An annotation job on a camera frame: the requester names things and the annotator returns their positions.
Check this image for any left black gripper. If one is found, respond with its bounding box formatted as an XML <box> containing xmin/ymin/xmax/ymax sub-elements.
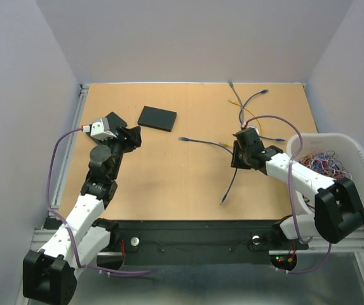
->
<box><xmin>98</xmin><ymin>126</ymin><xmax>141</xmax><ymax>180</ymax></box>

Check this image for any blue ethernet cable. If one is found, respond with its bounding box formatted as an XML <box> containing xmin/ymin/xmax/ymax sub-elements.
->
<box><xmin>239</xmin><ymin>89</ymin><xmax>286</xmax><ymax>142</ymax></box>
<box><xmin>179</xmin><ymin>136</ymin><xmax>238</xmax><ymax>206</ymax></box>

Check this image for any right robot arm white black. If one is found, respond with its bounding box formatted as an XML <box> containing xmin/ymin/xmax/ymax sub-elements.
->
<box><xmin>231</xmin><ymin>128</ymin><xmax>364</xmax><ymax>248</ymax></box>

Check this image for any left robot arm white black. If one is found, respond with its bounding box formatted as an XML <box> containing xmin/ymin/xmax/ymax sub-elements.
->
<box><xmin>22</xmin><ymin>123</ymin><xmax>142</xmax><ymax>304</ymax></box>

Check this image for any white plastic bin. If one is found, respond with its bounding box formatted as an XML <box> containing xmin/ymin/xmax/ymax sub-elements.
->
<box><xmin>286</xmin><ymin>133</ymin><xmax>364</xmax><ymax>207</ymax></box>

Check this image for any black network switch left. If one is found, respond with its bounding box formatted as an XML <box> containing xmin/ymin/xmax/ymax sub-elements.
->
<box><xmin>106</xmin><ymin>112</ymin><xmax>128</xmax><ymax>129</ymax></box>

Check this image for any black network switch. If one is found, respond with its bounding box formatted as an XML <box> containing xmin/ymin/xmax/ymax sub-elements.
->
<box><xmin>106</xmin><ymin>112</ymin><xmax>128</xmax><ymax>129</ymax></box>
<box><xmin>137</xmin><ymin>106</ymin><xmax>177</xmax><ymax>132</ymax></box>

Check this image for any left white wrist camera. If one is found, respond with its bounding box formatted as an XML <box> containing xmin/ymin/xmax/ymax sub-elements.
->
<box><xmin>90</xmin><ymin>117</ymin><xmax>116</xmax><ymax>141</ymax></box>

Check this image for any yellow ethernet cable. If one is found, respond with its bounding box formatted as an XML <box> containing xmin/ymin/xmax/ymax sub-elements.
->
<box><xmin>220</xmin><ymin>98</ymin><xmax>265</xmax><ymax>149</ymax></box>

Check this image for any black network switch centre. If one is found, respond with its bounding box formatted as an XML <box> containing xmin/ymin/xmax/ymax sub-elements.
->
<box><xmin>137</xmin><ymin>106</ymin><xmax>177</xmax><ymax>132</ymax></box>

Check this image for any grey ethernet cable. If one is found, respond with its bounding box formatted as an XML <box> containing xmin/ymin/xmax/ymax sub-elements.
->
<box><xmin>228</xmin><ymin>81</ymin><xmax>248</xmax><ymax>123</ymax></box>

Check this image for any tangle of coloured cables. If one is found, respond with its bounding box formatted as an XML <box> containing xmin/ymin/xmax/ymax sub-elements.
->
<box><xmin>297</xmin><ymin>149</ymin><xmax>354</xmax><ymax>184</ymax></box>

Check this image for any aluminium frame rail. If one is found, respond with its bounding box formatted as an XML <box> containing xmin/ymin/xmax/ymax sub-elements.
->
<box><xmin>51</xmin><ymin>84</ymin><xmax>90</xmax><ymax>211</ymax></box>

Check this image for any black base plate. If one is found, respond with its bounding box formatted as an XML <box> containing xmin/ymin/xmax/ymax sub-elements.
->
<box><xmin>93</xmin><ymin>219</ymin><xmax>309</xmax><ymax>266</ymax></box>

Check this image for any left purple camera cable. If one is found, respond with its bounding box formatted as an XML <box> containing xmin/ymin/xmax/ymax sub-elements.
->
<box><xmin>46</xmin><ymin>126</ymin><xmax>152</xmax><ymax>277</ymax></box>

